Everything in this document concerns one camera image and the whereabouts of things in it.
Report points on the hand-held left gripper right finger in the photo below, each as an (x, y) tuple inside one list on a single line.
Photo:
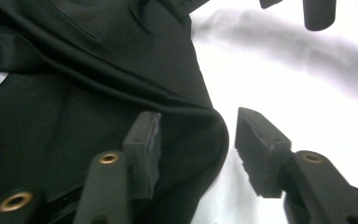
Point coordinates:
[(264, 155)]

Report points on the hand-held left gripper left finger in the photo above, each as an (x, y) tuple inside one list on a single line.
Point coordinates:
[(143, 155)]

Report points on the black shorts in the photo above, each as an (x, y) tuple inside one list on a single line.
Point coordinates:
[(74, 109)]

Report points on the white table mat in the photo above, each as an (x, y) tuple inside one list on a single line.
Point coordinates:
[(292, 109)]

